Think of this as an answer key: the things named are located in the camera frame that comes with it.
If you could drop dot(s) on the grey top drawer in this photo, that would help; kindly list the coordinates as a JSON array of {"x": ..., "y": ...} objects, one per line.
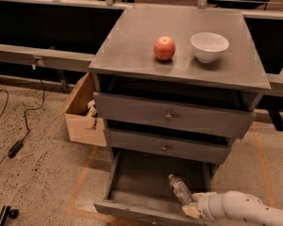
[{"x": 191, "y": 118}]

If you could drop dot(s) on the grey middle drawer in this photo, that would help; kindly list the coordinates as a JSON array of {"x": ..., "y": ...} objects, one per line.
[{"x": 180, "y": 148}]

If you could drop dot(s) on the grey drawer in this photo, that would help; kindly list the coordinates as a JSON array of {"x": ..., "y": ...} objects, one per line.
[
  {"x": 180, "y": 148},
  {"x": 191, "y": 118},
  {"x": 139, "y": 188}
]

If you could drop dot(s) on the clear plastic water bottle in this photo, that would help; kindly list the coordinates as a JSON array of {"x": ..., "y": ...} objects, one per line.
[{"x": 180, "y": 189}]

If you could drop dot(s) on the grey bottom drawer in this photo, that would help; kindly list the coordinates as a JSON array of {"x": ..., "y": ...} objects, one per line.
[{"x": 139, "y": 188}]

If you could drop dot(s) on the grey drawer cabinet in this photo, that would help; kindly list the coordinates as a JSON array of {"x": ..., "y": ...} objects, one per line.
[{"x": 126, "y": 65}]

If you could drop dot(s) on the black power adapter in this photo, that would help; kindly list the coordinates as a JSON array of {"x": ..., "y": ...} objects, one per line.
[{"x": 15, "y": 148}]

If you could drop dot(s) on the red apple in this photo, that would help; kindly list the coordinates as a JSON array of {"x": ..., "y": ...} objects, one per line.
[{"x": 164, "y": 48}]

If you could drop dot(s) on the cardboard box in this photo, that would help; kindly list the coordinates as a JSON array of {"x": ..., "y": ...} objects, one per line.
[{"x": 82, "y": 128}]

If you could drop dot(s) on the black object on floor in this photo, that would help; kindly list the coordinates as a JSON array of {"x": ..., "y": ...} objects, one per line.
[{"x": 7, "y": 212}]

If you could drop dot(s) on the white ceramic bowl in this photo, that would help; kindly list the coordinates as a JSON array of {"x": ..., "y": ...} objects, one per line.
[{"x": 208, "y": 47}]

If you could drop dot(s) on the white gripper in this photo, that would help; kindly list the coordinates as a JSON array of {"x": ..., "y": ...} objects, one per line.
[{"x": 206, "y": 205}]

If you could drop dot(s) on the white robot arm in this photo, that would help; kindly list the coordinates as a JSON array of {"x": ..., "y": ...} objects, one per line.
[{"x": 233, "y": 205}]

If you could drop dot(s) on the grey metal railing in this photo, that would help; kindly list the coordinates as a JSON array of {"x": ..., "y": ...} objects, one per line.
[{"x": 74, "y": 61}]

